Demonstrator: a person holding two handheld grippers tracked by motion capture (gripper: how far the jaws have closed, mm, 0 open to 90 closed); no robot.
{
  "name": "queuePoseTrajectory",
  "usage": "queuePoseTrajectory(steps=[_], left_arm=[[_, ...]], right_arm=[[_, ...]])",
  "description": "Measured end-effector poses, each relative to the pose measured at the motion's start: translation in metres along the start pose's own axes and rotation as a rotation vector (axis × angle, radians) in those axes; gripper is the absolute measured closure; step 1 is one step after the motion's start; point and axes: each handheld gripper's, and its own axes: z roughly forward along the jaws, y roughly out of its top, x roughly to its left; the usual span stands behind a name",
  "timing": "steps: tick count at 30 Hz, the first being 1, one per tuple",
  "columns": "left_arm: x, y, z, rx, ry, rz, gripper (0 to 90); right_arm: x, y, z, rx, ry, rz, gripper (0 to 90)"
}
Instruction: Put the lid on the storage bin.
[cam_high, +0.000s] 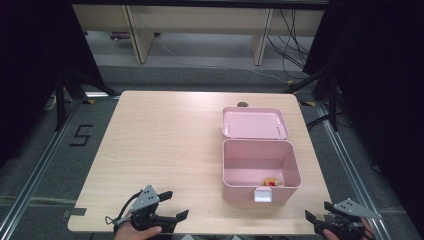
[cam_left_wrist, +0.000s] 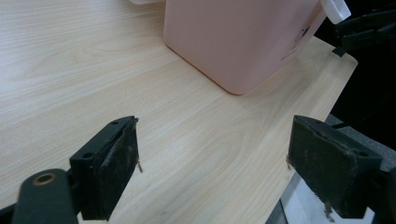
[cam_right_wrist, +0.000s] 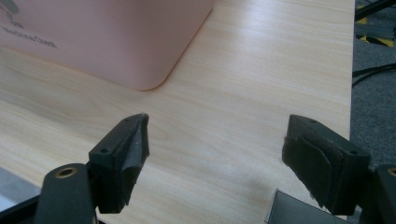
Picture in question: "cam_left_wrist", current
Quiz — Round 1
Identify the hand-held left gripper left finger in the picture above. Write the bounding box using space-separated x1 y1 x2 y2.
68 115 144 221

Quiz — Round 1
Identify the pink plastic bin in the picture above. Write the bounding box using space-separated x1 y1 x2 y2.
163 0 328 96

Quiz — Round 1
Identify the black metal stand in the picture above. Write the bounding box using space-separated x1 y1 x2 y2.
331 8 396 58

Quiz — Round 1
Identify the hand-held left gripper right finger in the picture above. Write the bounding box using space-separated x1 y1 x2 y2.
286 114 384 219

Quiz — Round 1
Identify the grey foam pad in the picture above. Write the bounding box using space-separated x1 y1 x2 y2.
324 113 396 174

